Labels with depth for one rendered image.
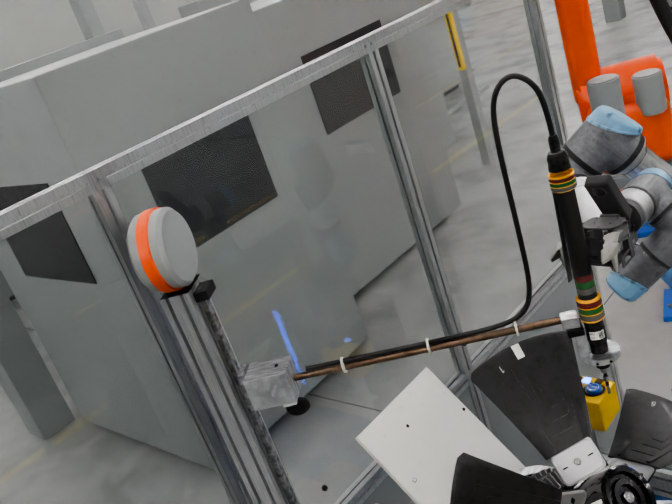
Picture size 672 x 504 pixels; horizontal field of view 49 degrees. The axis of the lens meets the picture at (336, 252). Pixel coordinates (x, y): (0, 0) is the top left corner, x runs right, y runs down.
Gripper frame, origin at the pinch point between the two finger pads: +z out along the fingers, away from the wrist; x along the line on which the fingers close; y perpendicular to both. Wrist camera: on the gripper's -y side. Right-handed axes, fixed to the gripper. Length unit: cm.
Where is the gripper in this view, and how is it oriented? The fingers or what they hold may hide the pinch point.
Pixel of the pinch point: (577, 255)
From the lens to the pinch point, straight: 135.7
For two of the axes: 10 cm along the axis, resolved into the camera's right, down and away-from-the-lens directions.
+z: -6.4, 4.7, -6.1
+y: 3.1, 8.8, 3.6
